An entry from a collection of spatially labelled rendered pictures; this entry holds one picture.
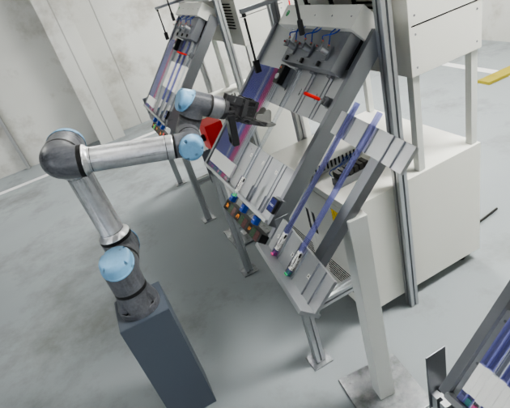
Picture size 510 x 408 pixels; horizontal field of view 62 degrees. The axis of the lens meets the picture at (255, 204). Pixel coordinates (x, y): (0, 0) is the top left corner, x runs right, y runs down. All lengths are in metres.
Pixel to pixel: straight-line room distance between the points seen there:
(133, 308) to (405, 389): 1.04
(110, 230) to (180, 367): 0.59
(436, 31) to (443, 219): 0.78
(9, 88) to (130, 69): 1.32
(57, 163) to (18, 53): 4.19
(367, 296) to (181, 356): 0.74
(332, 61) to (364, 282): 0.70
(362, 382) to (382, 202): 0.70
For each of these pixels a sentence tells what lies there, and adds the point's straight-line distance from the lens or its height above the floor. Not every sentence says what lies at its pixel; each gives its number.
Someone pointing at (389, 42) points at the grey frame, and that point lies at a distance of 1.48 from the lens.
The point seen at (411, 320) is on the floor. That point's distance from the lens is 2.04.
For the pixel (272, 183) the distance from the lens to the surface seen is 1.54.
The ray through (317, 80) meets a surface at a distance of 1.59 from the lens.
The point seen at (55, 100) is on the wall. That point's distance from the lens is 5.55.
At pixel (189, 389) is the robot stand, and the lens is 1.86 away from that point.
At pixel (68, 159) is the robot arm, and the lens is 1.33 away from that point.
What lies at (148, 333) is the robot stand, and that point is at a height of 0.49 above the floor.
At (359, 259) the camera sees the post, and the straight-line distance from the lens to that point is 1.28.
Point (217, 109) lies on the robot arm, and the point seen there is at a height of 1.11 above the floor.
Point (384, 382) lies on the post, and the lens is 1.73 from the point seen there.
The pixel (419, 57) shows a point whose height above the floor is 1.06.
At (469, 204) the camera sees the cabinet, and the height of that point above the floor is 0.34.
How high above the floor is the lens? 1.53
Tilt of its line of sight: 30 degrees down
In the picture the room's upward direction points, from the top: 17 degrees counter-clockwise
